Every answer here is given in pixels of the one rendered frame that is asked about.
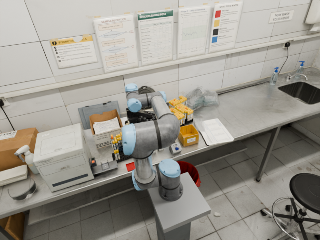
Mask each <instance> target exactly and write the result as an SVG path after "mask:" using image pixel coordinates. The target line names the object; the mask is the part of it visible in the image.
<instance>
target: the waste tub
mask: <svg viewBox="0 0 320 240"><path fill-rule="evenodd" d="M178 139H179V140H180V142H181V144H182V145H183V147H186V146H190V145H193V144H197V143H199V132H198V131H197V130H196V128H195V127H194V126H193V124H190V125H186V126H182V127H180V133H179V135H178Z"/></svg>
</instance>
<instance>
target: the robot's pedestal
mask: <svg viewBox="0 0 320 240"><path fill-rule="evenodd" d="M154 214H155V221H156V229H157V236H158V240H190V227H191V222H190V223H187V224H185V225H182V226H180V227H178V228H175V229H173V230H171V231H168V232H166V233H163V230H162V227H161V225H160V222H159V219H158V217H157V214H156V211H155V209H154Z"/></svg>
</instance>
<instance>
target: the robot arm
mask: <svg viewBox="0 0 320 240"><path fill-rule="evenodd" d="M125 92H126V99H127V106H128V108H126V112H127V119H128V121H129V123H130V124H129V125H125V126H123V127H122V129H121V133H122V145H123V152H124V155H130V156H131V157H132V158H133V160H134V164H135V169H134V170H133V171H132V180H133V184H134V187H135V189H136V190H145V189H149V188H154V187H159V195H160V196H161V197H162V198H163V199H164V200H166V201H176V200H178V199H179V198H180V197H181V196H182V195H183V185H182V183H181V181H180V166H179V164H178V163H177V162H176V161H174V160H172V159H164V160H162V161H161V162H160V163H159V165H155V166H153V165H152V153H153V152H154V150H158V149H163V148H166V147H168V146H170V145H171V144H172V143H173V142H174V141H175V140H176V139H177V137H178V135H179V133H180V122H179V120H178V118H177V117H176V116H175V115H174V114H172V113H171V111H170V109H169V107H168V106H167V104H166V102H167V98H166V94H165V92H164V91H157V92H153V93H146V94H140V95H139V93H138V86H137V85H136V84H134V83H130V84H127V85H126V86H125ZM150 106H152V108H153V111H154V113H155V116H156V119H157V120H152V121H146V122H142V120H141V116H143V117H147V118H151V117H152V114H151V113H150V112H149V111H145V110H141V108H144V107H150Z"/></svg>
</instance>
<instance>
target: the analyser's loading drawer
mask: <svg viewBox="0 0 320 240"><path fill-rule="evenodd" d="M107 161H108V160H107ZM100 163H101V162H100ZM105 166H106V167H105ZM113 168H118V165H117V161H116V158H115V160H114V161H110V162H105V163H101V165H98V166H95V167H91V170H92V172H93V175H94V174H98V173H101V172H104V171H107V170H111V169H113Z"/></svg>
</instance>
